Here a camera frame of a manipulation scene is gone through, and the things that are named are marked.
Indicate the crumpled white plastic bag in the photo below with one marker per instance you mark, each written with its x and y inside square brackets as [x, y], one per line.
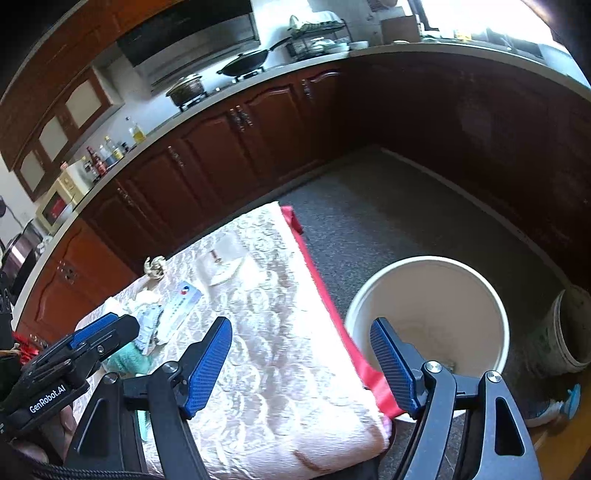
[148, 318]

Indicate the crumpled beige paper ball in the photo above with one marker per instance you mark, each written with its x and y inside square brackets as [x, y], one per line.
[154, 268]

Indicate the dark cooking pot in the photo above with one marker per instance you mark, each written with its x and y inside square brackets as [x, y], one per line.
[186, 90]

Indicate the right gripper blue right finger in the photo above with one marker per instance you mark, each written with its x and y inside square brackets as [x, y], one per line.
[401, 364]

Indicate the red cloth under tablecloth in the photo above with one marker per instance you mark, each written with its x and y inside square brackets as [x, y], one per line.
[341, 322]

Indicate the person's left hand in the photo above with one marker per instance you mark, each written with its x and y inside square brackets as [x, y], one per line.
[49, 432]

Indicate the purple rice cooker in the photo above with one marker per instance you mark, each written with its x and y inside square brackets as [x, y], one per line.
[19, 258]

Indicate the green cloth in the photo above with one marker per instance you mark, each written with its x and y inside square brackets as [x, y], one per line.
[128, 361]

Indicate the cardboard box on counter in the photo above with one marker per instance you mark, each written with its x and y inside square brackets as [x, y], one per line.
[400, 28]

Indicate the wooden lower kitchen cabinets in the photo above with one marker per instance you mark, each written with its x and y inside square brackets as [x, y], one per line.
[510, 131]

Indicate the dirty grey bucket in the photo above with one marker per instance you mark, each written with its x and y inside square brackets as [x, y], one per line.
[560, 343]

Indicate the wooden upper wall cabinets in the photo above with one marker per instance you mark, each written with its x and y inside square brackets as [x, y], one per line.
[36, 130]

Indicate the blue white card packet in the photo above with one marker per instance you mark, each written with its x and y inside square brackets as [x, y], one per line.
[178, 308]

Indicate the black range hood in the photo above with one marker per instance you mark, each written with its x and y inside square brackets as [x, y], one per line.
[188, 37]

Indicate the cream microwave oven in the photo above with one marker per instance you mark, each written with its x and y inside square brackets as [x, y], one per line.
[57, 205]

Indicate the dish rack with dishes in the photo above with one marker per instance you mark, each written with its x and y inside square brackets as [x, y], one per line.
[314, 35]

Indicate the black wok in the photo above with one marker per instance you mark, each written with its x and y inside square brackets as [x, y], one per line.
[245, 63]

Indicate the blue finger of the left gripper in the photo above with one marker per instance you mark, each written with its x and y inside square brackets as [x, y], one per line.
[82, 335]

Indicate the pink lace tablecloth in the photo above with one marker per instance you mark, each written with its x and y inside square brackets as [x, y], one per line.
[288, 403]

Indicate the white plastic bucket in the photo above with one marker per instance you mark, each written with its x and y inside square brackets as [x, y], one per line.
[443, 307]

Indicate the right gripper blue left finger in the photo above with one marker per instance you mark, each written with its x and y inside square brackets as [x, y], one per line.
[200, 365]

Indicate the yellow oil bottle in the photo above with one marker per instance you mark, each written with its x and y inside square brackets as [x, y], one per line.
[135, 131]

